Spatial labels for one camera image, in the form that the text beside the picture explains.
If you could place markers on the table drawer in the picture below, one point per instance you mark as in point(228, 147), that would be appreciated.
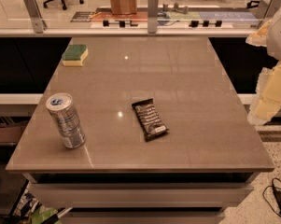
point(137, 195)
point(159, 217)

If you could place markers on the left metal glass bracket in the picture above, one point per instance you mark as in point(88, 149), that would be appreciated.
point(38, 24)

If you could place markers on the brown cardboard box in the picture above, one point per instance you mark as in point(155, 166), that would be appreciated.
point(123, 7)

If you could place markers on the upper table drawer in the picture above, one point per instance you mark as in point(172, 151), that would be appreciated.
point(137, 195)

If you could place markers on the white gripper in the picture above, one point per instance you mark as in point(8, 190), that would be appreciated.
point(279, 36)

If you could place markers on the middle metal glass bracket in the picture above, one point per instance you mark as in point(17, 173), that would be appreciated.
point(152, 16)

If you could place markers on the silver blue redbull can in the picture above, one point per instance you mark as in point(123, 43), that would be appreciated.
point(64, 113)

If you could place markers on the lower table drawer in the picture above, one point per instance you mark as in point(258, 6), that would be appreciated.
point(159, 217)

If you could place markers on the black power adapter with cable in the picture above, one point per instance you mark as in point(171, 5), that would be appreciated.
point(276, 189)

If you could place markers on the dark snack bar wrapper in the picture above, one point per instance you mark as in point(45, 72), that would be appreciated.
point(149, 119)

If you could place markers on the green yellow sponge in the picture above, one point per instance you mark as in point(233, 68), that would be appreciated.
point(75, 55)

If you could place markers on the right metal glass bracket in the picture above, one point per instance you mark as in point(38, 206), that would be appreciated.
point(266, 10)

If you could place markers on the green bag under table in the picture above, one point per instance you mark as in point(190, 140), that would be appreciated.
point(41, 214)

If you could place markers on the metal glass bracket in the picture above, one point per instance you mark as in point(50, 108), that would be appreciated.
point(266, 10)
point(152, 16)
point(38, 24)

